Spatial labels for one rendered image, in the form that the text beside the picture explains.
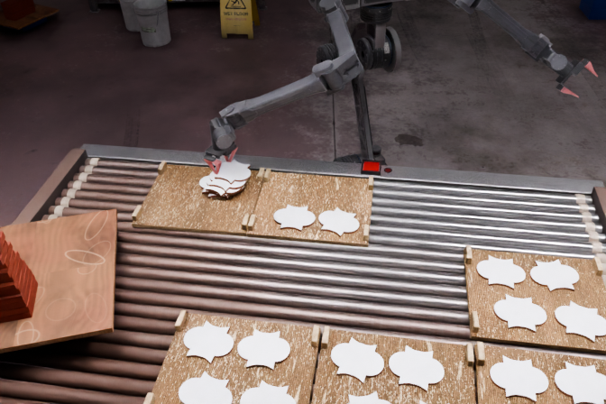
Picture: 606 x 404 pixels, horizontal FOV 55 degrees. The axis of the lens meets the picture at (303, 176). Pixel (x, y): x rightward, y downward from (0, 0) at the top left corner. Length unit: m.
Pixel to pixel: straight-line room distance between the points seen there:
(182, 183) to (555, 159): 2.67
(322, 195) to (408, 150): 1.95
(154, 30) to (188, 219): 3.61
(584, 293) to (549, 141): 2.48
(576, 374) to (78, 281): 1.39
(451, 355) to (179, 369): 0.74
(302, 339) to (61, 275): 0.73
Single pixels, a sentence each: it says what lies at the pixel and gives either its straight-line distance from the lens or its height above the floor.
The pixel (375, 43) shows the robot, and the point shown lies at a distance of 2.61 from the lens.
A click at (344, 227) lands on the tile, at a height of 0.95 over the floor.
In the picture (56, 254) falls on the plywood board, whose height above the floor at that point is 1.04.
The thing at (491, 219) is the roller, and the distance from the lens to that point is 2.16.
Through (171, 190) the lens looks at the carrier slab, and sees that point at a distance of 2.24.
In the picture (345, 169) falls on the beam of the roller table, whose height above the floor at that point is 0.92.
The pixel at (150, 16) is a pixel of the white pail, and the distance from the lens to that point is 5.49.
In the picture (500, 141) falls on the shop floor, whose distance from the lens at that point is 4.25.
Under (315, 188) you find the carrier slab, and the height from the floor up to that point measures 0.94.
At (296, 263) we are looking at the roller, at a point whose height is 0.92.
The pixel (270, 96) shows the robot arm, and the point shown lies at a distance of 2.03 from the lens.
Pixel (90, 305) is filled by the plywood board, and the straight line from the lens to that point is 1.77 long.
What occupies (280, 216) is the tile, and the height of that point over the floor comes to 0.95.
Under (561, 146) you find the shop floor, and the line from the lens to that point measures 4.33.
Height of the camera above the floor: 2.31
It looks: 38 degrees down
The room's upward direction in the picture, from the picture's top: 2 degrees counter-clockwise
